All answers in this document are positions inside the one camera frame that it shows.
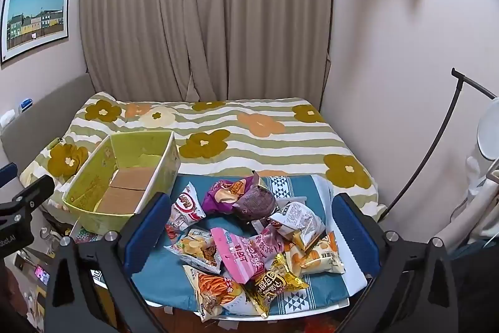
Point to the white packet with black text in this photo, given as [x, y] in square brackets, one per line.
[298, 220]

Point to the purple chip bag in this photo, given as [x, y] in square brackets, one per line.
[222, 196]

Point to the yellow chip packet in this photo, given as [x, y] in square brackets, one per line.
[195, 249]

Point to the black floor lamp pole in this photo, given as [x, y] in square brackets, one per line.
[444, 130]

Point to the floral striped blanket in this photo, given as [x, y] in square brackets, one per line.
[241, 145]

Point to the small lit screen device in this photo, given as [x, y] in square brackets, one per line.
[42, 275]

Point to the white frame stand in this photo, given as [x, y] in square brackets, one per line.
[475, 192]

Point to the mauve snack bag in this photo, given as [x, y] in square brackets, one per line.
[255, 202]

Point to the green cardboard box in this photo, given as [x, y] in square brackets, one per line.
[124, 192]

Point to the grey bed headboard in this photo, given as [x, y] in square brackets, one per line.
[43, 110]

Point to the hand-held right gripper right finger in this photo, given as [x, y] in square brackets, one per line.
[354, 227]

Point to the blue and white small object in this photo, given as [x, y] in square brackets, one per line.
[26, 105]

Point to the gold and black snack packet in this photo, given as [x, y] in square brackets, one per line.
[273, 282]

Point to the orange and white snack packet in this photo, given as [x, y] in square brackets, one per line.
[321, 257]

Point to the blue patterned cloth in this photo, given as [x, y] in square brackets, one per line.
[163, 278]

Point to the pink snack packet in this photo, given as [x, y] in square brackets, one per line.
[241, 253]

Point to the framed houses picture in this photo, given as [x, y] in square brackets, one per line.
[35, 21]

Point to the beige curtain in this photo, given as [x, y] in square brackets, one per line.
[202, 13]

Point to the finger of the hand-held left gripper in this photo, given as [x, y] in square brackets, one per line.
[7, 174]
[33, 192]

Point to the white round lamp head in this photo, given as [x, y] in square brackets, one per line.
[489, 132]

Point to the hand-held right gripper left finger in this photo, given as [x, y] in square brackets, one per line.
[150, 223]

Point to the white tissue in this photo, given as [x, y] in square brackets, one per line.
[7, 118]

